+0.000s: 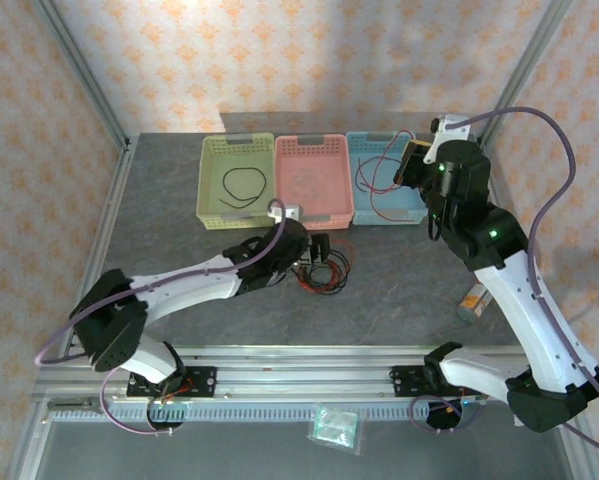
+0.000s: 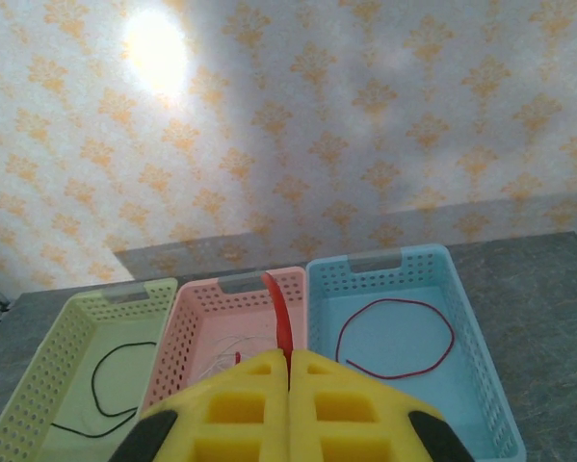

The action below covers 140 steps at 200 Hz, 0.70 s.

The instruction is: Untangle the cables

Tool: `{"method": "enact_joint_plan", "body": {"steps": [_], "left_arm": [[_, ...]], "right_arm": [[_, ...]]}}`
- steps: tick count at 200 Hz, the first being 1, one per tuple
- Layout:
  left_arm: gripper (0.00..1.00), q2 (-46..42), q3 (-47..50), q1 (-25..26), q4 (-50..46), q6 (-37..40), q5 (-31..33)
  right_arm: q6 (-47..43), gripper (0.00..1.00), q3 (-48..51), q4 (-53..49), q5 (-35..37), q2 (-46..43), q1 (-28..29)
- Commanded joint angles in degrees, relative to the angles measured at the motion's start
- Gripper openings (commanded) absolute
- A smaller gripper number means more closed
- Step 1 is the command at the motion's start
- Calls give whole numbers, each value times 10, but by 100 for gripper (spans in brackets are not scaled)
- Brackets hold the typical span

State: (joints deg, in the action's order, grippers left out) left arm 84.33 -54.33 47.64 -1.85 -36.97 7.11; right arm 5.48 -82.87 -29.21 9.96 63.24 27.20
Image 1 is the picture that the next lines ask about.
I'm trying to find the wire bundle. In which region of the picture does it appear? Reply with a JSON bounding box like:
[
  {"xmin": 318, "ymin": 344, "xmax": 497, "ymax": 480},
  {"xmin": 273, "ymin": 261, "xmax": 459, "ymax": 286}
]
[
  {"xmin": 308, "ymin": 244, "xmax": 353, "ymax": 289},
  {"xmin": 306, "ymin": 249, "xmax": 353, "ymax": 297},
  {"xmin": 296, "ymin": 259, "xmax": 350, "ymax": 296}
]

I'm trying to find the red cable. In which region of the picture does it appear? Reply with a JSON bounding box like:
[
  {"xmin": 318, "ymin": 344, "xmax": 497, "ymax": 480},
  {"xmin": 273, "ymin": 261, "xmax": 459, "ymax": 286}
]
[
  {"xmin": 371, "ymin": 130, "xmax": 418, "ymax": 220},
  {"xmin": 356, "ymin": 157, "xmax": 410, "ymax": 194}
]

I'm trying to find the black cable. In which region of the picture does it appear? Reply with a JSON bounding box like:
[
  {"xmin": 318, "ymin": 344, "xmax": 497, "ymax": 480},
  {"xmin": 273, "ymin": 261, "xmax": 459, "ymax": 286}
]
[{"xmin": 218, "ymin": 167, "xmax": 269, "ymax": 209}]

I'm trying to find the blue plastic basket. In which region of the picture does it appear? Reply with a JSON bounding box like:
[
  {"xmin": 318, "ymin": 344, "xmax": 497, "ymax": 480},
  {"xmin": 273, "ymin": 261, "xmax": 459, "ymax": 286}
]
[{"xmin": 345, "ymin": 130, "xmax": 433, "ymax": 227}]

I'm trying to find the pink plastic basket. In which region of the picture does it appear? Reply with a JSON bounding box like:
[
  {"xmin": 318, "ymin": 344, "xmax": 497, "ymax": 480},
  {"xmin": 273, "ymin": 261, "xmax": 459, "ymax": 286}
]
[{"xmin": 273, "ymin": 133, "xmax": 355, "ymax": 232}]

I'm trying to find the green plastic basket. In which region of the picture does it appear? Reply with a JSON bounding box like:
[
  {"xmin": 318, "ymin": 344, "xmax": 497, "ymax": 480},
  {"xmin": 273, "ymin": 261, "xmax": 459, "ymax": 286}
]
[{"xmin": 196, "ymin": 132, "xmax": 276, "ymax": 231}]

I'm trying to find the bottle with orange cap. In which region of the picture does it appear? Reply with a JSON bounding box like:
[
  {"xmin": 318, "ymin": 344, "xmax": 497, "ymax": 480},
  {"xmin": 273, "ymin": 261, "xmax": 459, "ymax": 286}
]
[{"xmin": 456, "ymin": 282, "xmax": 493, "ymax": 324}]

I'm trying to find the clear plastic bag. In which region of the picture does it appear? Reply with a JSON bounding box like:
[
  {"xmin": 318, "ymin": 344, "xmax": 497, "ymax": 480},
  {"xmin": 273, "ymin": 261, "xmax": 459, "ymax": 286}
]
[{"xmin": 307, "ymin": 403, "xmax": 368, "ymax": 456}]

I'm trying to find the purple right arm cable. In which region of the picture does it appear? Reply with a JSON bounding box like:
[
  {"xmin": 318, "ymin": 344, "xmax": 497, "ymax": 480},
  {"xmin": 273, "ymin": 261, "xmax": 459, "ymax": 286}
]
[{"xmin": 409, "ymin": 105, "xmax": 599, "ymax": 455}]

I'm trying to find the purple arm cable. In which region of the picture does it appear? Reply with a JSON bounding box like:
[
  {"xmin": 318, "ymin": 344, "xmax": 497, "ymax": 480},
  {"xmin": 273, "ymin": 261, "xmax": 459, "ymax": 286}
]
[
  {"xmin": 33, "ymin": 198, "xmax": 289, "ymax": 437},
  {"xmin": 409, "ymin": 105, "xmax": 599, "ymax": 455}
]

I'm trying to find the aluminium rail beam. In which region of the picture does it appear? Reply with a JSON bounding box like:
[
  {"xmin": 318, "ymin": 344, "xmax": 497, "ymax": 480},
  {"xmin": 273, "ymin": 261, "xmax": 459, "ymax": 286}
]
[{"xmin": 32, "ymin": 343, "xmax": 580, "ymax": 407}]

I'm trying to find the aluminium frame post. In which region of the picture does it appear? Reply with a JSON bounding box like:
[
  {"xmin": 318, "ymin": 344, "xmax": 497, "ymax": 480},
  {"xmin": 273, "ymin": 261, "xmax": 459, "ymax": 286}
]
[
  {"xmin": 31, "ymin": 0, "xmax": 133, "ymax": 149},
  {"xmin": 477, "ymin": 0, "xmax": 578, "ymax": 149}
]

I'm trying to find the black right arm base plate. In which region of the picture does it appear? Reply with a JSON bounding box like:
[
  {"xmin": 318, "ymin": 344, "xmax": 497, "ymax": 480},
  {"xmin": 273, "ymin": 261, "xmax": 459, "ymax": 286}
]
[{"xmin": 391, "ymin": 364, "xmax": 482, "ymax": 400}]

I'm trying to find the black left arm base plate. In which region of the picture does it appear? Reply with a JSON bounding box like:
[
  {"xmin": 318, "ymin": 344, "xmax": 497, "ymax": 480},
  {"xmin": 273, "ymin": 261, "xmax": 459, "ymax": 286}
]
[{"xmin": 126, "ymin": 366, "xmax": 218, "ymax": 400}]

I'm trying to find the grey slotted cable duct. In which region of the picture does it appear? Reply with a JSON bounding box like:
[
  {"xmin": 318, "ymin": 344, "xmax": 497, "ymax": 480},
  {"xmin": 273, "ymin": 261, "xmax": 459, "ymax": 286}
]
[{"xmin": 48, "ymin": 399, "xmax": 473, "ymax": 424}]

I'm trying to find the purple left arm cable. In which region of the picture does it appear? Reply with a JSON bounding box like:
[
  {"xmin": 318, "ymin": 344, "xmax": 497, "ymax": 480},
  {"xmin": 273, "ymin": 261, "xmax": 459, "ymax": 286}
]
[{"xmin": 33, "ymin": 198, "xmax": 289, "ymax": 437}]

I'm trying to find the aluminium frame leg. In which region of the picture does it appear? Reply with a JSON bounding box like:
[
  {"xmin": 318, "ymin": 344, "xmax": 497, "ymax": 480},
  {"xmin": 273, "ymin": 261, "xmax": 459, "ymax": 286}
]
[
  {"xmin": 558, "ymin": 399, "xmax": 599, "ymax": 480},
  {"xmin": 6, "ymin": 399, "xmax": 55, "ymax": 480}
]

